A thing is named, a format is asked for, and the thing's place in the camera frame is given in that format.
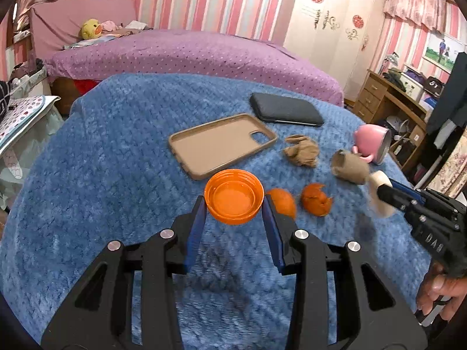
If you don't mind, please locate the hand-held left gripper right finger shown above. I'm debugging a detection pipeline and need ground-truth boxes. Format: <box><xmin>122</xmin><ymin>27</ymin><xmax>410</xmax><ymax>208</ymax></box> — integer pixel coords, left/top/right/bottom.
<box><xmin>261</xmin><ymin>194</ymin><xmax>427</xmax><ymax>350</ymax></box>

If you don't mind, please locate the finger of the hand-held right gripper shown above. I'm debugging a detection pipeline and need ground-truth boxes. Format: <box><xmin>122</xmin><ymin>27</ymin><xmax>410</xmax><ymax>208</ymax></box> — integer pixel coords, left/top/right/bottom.
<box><xmin>377</xmin><ymin>184</ymin><xmax>420</xmax><ymax>215</ymax></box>
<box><xmin>388</xmin><ymin>178</ymin><xmax>429</xmax><ymax>205</ymax></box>

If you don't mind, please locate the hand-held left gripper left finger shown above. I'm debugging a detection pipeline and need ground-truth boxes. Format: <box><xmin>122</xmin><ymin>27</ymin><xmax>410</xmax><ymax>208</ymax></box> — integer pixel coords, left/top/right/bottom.
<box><xmin>41</xmin><ymin>195</ymin><xmax>208</xmax><ymax>350</ymax></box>

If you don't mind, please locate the cream paper cup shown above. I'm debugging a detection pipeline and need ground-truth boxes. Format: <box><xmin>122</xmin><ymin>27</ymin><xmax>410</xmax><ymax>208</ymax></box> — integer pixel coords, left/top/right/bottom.
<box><xmin>368</xmin><ymin>171</ymin><xmax>396</xmax><ymax>217</ymax></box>

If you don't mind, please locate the orange peel piece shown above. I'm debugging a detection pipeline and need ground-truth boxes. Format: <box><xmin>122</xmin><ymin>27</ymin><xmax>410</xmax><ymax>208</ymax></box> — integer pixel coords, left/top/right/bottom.
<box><xmin>266</xmin><ymin>188</ymin><xmax>297</xmax><ymax>221</ymax></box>
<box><xmin>300</xmin><ymin>183</ymin><xmax>334</xmax><ymax>217</ymax></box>

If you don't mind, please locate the orange plastic lid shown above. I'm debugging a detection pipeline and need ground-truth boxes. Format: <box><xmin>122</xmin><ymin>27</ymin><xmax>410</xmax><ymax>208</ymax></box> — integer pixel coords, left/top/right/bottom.
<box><xmin>204</xmin><ymin>169</ymin><xmax>265</xmax><ymax>225</ymax></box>

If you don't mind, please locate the cardboard tube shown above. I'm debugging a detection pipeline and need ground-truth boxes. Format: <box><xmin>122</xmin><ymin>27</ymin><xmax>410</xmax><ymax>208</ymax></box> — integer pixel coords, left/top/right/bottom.
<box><xmin>331</xmin><ymin>149</ymin><xmax>371</xmax><ymax>185</ymax></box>

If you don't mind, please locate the brown paper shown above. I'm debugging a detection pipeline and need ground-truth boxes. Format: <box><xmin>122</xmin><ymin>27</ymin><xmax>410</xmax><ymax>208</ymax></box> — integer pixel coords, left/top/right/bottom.
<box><xmin>284</xmin><ymin>135</ymin><xmax>320</xmax><ymax>168</ymax></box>

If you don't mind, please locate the person's right hand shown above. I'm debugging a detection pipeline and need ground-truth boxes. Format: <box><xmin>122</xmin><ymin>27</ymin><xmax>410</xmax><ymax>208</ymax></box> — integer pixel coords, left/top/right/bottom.
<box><xmin>416</xmin><ymin>262</ymin><xmax>467</xmax><ymax>321</ymax></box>

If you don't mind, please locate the floral cloth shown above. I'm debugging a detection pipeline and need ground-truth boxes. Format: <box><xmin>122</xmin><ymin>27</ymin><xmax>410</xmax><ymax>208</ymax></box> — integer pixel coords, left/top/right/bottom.
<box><xmin>427</xmin><ymin>124</ymin><xmax>467</xmax><ymax>197</ymax></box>

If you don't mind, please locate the pink steel-lined mug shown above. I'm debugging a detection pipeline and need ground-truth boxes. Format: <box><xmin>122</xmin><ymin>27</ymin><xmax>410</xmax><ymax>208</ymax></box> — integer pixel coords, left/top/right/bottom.
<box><xmin>352</xmin><ymin>124</ymin><xmax>392</xmax><ymax>165</ymax></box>

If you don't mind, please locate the brown phone case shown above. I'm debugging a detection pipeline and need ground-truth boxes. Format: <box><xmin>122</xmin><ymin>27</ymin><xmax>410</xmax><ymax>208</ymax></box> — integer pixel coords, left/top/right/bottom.
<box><xmin>168</xmin><ymin>114</ymin><xmax>278</xmax><ymax>181</ymax></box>

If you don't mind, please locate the hanging dark garment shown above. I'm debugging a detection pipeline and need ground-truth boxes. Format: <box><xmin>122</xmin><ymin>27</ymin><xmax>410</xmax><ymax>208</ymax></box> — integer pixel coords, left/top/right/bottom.
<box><xmin>427</xmin><ymin>51</ymin><xmax>467</xmax><ymax>150</ymax></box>

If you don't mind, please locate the blue fleece blanket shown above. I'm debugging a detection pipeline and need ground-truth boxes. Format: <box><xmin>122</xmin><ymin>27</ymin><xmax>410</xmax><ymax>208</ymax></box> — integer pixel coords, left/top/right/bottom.
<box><xmin>0</xmin><ymin>73</ymin><xmax>438</xmax><ymax>350</ymax></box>

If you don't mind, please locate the white storage box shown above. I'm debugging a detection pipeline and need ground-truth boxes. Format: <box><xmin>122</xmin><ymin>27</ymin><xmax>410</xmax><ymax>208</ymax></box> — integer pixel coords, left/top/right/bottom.
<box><xmin>399</xmin><ymin>71</ymin><xmax>426</xmax><ymax>101</ymax></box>

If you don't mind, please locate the wooden desk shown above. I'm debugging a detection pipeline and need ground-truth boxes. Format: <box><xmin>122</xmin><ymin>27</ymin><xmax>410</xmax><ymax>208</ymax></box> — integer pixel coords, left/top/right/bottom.
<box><xmin>353</xmin><ymin>70</ymin><xmax>444</xmax><ymax>186</ymax></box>

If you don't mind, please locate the dark clothes pile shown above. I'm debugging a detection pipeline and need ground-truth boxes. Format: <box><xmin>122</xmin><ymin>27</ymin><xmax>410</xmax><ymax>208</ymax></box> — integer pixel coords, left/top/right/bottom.
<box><xmin>383</xmin><ymin>69</ymin><xmax>405</xmax><ymax>92</ymax></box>

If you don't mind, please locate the black smartphone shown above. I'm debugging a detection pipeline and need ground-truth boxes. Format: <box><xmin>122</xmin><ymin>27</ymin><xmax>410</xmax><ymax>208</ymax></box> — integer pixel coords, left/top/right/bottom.
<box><xmin>250</xmin><ymin>92</ymin><xmax>325</xmax><ymax>127</ymax></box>

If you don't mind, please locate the desk lamp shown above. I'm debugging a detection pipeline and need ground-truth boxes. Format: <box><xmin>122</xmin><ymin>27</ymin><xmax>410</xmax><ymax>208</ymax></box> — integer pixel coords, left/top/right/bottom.
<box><xmin>381</xmin><ymin>52</ymin><xmax>400</xmax><ymax>75</ymax></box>

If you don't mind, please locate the white wardrobe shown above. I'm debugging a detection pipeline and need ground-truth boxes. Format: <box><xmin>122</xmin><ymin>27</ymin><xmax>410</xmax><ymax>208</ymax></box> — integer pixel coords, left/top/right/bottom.
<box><xmin>283</xmin><ymin>0</ymin><xmax>385</xmax><ymax>101</ymax></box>

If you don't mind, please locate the purple polka-dot bed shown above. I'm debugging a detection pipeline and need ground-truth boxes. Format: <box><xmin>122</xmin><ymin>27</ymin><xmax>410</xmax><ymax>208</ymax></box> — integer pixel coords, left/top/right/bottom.
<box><xmin>44</xmin><ymin>29</ymin><xmax>345</xmax><ymax>97</ymax></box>

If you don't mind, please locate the pink curtain valance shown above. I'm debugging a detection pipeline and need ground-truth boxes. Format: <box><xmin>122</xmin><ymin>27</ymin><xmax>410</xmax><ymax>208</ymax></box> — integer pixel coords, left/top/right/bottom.
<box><xmin>383</xmin><ymin>0</ymin><xmax>447</xmax><ymax>32</ymax></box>

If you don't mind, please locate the polka-dot mat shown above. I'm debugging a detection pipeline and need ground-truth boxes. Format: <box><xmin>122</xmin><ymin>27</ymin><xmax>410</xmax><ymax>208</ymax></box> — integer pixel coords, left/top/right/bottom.
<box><xmin>0</xmin><ymin>95</ymin><xmax>61</xmax><ymax>148</ymax></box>

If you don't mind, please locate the brown garment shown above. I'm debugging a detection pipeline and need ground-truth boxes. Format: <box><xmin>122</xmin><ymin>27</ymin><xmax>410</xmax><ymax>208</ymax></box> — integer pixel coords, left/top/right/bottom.
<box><xmin>109</xmin><ymin>27</ymin><xmax>147</xmax><ymax>37</ymax></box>

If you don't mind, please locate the yellow duck plush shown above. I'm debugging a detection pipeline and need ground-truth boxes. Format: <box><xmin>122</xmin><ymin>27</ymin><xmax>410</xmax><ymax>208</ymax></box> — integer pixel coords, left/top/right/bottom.
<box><xmin>80</xmin><ymin>19</ymin><xmax>102</xmax><ymax>41</ymax></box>

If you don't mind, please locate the black white patterned bag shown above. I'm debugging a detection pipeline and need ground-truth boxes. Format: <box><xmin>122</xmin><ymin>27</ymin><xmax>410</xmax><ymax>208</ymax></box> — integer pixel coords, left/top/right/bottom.
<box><xmin>0</xmin><ymin>80</ymin><xmax>11</xmax><ymax>117</ymax></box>

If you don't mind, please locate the pink covered headboard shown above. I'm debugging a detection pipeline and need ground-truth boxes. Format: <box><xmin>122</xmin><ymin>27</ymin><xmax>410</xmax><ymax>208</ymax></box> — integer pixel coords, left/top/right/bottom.
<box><xmin>27</xmin><ymin>0</ymin><xmax>137</xmax><ymax>61</ymax></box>

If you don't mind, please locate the framed couple wall photo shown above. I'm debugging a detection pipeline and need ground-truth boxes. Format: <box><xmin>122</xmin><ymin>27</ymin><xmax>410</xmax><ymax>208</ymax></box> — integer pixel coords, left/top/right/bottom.
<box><xmin>423</xmin><ymin>33</ymin><xmax>466</xmax><ymax>74</ymax></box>

